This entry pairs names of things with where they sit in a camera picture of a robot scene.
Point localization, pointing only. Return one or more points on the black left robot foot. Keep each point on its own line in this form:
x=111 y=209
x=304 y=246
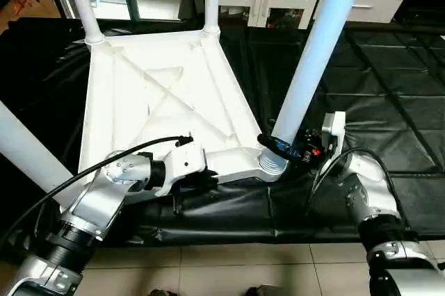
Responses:
x=163 y=293

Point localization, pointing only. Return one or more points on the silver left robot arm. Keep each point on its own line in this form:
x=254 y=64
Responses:
x=90 y=206

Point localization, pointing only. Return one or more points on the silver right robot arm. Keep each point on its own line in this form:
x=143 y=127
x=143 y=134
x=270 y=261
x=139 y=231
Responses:
x=372 y=199

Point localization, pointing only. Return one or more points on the black work mat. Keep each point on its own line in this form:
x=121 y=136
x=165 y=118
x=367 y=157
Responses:
x=348 y=101

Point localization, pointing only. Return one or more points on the white plastic table top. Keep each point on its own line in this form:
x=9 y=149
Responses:
x=160 y=94

